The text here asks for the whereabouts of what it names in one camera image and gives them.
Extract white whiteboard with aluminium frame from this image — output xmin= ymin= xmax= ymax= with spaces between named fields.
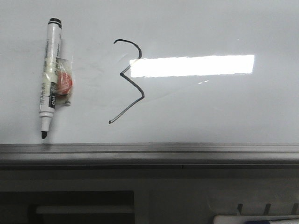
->
xmin=0 ymin=0 xmax=299 ymax=167

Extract white tray with blue item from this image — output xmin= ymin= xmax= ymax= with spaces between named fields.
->
xmin=213 ymin=215 xmax=299 ymax=224

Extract white black whiteboard marker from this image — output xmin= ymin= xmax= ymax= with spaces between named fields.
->
xmin=39 ymin=18 xmax=62 ymax=139

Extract red magnet taped to marker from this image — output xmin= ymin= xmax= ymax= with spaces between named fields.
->
xmin=55 ymin=58 xmax=73 ymax=106

